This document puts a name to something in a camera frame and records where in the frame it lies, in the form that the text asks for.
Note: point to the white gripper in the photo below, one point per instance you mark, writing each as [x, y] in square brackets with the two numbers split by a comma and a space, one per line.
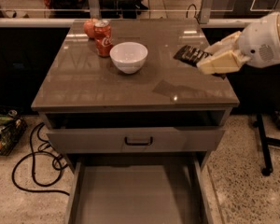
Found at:
[260, 44]

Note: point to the black rxbar chocolate bar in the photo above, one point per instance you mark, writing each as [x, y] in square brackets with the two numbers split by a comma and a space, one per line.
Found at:
[190, 55]

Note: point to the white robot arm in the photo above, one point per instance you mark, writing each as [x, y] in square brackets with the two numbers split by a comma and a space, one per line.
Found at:
[258, 45]

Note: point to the grey top drawer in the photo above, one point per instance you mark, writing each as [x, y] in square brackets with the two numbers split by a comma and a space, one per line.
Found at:
[72, 132]

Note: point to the grey drawer cabinet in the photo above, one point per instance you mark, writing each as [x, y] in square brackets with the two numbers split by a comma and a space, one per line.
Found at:
[80, 80]

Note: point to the grey open middle drawer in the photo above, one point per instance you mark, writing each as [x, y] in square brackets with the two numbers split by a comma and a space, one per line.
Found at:
[138, 189]

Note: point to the white ceramic bowl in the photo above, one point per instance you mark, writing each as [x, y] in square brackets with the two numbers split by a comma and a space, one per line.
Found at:
[129, 57]

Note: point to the black stand leg with caster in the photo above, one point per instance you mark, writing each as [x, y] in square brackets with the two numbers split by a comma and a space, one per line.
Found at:
[265, 143]

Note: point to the red coca-cola can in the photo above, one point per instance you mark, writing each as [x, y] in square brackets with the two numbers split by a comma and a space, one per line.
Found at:
[103, 37]

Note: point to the red apple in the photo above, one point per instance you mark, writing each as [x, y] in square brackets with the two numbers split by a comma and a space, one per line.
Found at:
[89, 27]

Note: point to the black office chair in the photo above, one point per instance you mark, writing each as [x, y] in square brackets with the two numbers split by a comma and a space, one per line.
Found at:
[69, 9]

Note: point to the black drawer handle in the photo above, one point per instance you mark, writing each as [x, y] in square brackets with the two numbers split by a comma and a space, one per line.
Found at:
[138, 141]

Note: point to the black wire basket with items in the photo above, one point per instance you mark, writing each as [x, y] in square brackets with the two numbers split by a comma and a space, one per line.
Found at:
[12, 127]

